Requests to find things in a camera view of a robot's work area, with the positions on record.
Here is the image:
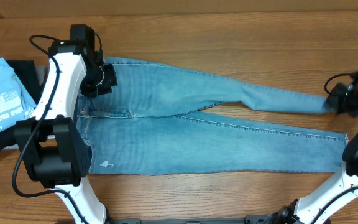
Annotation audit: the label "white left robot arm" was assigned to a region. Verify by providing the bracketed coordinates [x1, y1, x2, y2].
[12, 39, 117, 223]

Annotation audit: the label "light blue printed t-shirt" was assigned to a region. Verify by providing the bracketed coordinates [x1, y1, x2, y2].
[0, 58, 36, 132]

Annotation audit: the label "grey folded garment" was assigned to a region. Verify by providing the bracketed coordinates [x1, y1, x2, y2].
[35, 65, 48, 88]

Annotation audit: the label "black folded garment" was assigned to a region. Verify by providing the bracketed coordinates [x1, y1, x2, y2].
[0, 60, 42, 150]

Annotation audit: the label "blue denim jeans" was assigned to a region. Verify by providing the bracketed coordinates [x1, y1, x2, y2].
[76, 58, 348, 175]

